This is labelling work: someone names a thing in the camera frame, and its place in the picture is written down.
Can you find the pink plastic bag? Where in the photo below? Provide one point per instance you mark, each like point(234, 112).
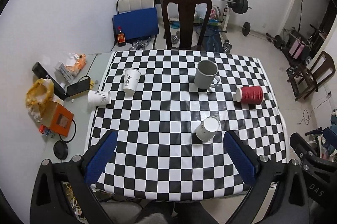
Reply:
point(213, 13)

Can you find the plain white paper cup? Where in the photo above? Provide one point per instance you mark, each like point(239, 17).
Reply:
point(207, 129)

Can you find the clear tissue pack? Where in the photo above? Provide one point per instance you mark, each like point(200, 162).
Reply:
point(63, 72)

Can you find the person's legs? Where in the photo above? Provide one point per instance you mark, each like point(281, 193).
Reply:
point(179, 213)

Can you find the long black remote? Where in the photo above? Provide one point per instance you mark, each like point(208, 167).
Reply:
point(46, 78)

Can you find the white barbell rack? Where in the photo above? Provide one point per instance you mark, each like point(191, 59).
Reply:
point(229, 0)

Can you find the white paper cup black print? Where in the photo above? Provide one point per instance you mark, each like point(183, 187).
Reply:
point(131, 80)
point(98, 98)

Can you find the brown wooden chair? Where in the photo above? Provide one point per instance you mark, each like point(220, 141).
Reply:
point(312, 76)

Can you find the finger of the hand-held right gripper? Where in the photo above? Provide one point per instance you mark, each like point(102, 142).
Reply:
point(302, 146)

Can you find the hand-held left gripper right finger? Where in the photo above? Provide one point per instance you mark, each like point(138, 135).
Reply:
point(240, 158)

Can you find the black white checkered tablecloth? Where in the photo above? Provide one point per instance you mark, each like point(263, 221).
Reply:
point(163, 113)

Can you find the orange cardboard box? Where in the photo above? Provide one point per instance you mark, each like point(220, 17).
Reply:
point(59, 118)

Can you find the amber liquor bottle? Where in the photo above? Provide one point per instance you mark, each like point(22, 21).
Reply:
point(121, 38)

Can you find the dark wooden dining chair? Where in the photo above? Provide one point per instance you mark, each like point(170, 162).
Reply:
point(186, 20)

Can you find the orange white snack packet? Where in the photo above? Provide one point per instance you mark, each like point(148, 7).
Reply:
point(77, 64)

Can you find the blue board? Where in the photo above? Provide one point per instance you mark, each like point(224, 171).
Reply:
point(135, 24)

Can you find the long barbell with black plates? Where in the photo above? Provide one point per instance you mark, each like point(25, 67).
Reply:
point(241, 4)

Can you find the chrome dumbbell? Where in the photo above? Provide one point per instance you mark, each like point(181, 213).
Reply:
point(175, 40)
point(227, 46)

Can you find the small red can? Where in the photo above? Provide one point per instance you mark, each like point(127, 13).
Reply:
point(45, 130)

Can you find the exercise machine with pink pad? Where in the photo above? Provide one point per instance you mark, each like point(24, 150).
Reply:
point(296, 49)

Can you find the black round disc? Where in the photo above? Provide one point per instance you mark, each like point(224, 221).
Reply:
point(60, 149)

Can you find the yellow plastic bag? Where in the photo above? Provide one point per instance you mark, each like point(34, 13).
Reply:
point(39, 99)

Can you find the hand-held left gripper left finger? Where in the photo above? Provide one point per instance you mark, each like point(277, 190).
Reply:
point(101, 158)

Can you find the short barbell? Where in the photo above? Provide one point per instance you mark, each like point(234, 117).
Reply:
point(246, 28)

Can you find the red ribbed paper cup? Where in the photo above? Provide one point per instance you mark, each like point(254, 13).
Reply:
point(250, 94)

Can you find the black weight bench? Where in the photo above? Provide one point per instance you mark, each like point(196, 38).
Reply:
point(212, 39)

